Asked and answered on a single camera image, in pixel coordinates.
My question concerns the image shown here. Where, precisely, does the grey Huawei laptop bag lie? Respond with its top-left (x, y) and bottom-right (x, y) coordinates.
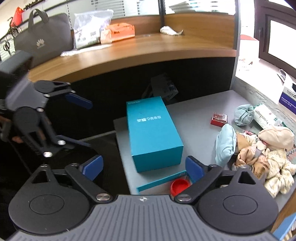
top-left (14, 9), bottom-right (73, 68)

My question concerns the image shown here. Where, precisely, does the red round cap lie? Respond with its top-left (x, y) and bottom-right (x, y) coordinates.
top-left (170, 178), bottom-right (191, 197)

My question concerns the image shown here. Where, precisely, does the teal open box tray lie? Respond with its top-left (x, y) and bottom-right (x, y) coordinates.
top-left (137, 171), bottom-right (192, 195)

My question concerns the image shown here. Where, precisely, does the teal box lid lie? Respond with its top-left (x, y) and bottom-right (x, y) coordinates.
top-left (126, 96), bottom-right (184, 173)

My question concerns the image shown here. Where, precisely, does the red white box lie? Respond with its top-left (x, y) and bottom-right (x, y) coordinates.
top-left (236, 34), bottom-right (259, 76)

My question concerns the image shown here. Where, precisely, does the red flag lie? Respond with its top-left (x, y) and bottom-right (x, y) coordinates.
top-left (10, 7), bottom-right (23, 27)

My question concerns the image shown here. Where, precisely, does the white crumpled tissue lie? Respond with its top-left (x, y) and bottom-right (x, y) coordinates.
top-left (159, 26), bottom-right (184, 36)

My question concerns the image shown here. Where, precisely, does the dark green patterned sock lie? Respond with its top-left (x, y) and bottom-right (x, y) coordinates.
top-left (286, 144), bottom-right (296, 164)

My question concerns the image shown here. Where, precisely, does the white bandage packet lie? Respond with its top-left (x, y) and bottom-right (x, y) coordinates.
top-left (254, 103), bottom-right (287, 129)

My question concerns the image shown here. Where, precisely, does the light blue balled sock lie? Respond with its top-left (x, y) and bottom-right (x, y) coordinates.
top-left (234, 104), bottom-right (254, 126)

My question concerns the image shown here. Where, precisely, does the glass desk partition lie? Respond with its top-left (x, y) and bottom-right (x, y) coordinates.
top-left (1, 1), bottom-right (236, 26)

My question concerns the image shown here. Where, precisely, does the orange tissue pack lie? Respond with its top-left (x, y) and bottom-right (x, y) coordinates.
top-left (100, 23), bottom-right (135, 44)

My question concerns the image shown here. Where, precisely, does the light blue folded cloth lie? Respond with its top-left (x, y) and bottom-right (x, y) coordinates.
top-left (215, 124), bottom-right (237, 167)

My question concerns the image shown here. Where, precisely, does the blue white glove box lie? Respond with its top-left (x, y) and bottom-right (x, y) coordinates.
top-left (279, 79), bottom-right (296, 113)

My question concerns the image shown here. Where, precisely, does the clear plastic bag pack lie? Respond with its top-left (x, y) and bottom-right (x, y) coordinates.
top-left (73, 9), bottom-right (113, 50)

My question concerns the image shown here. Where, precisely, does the small red plastic case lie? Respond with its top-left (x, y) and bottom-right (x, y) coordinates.
top-left (210, 113), bottom-right (228, 127)

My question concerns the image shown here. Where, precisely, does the cream beige cloth bundle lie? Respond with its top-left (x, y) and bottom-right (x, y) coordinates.
top-left (258, 126), bottom-right (295, 150)

